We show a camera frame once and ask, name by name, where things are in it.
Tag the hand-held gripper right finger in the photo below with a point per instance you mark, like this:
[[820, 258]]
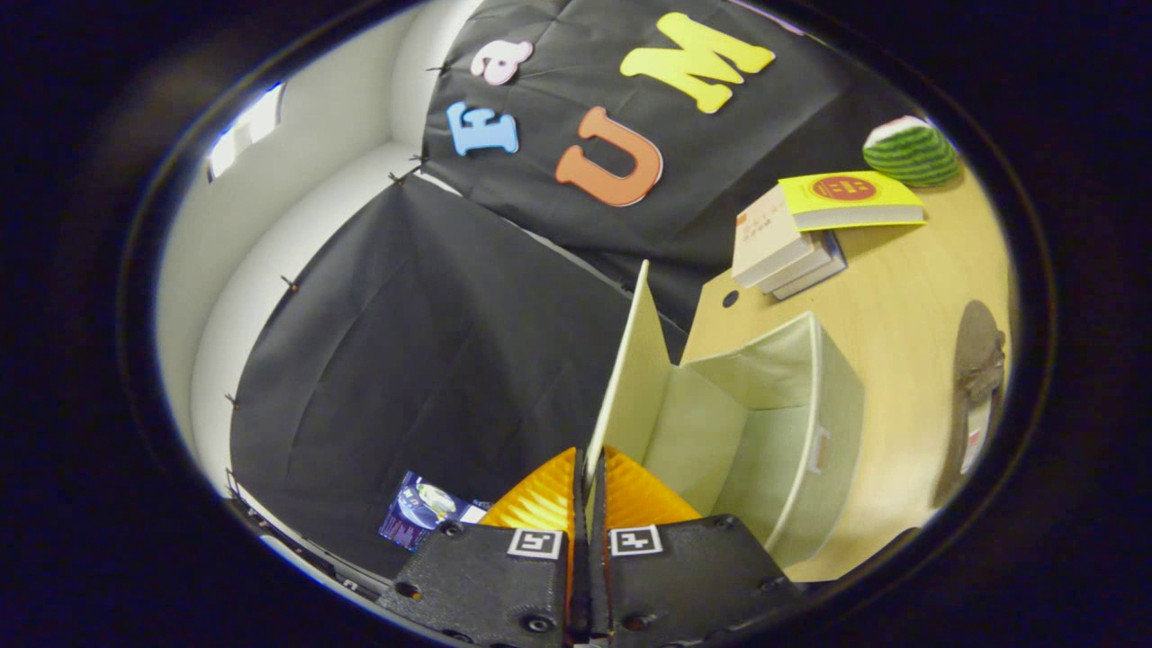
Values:
[[684, 576]]

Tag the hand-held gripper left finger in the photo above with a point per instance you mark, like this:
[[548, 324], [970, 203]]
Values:
[[504, 585]]

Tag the pale green fabric storage box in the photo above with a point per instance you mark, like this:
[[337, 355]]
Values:
[[765, 432]]

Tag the brown fuzzy shoe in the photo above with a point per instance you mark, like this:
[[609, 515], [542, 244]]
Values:
[[981, 360]]

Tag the blue printed packet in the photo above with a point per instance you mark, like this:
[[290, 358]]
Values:
[[423, 508]]

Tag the white book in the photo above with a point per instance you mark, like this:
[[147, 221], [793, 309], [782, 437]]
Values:
[[796, 270]]

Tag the cream cover book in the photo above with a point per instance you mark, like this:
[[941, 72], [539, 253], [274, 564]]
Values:
[[765, 238]]

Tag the yellow book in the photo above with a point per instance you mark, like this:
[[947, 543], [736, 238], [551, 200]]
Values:
[[846, 193]]

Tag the watermelon slice plush toy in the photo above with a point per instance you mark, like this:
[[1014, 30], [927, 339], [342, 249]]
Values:
[[911, 153]]

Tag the large ceiling light panel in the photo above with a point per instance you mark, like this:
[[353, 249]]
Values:
[[243, 130]]

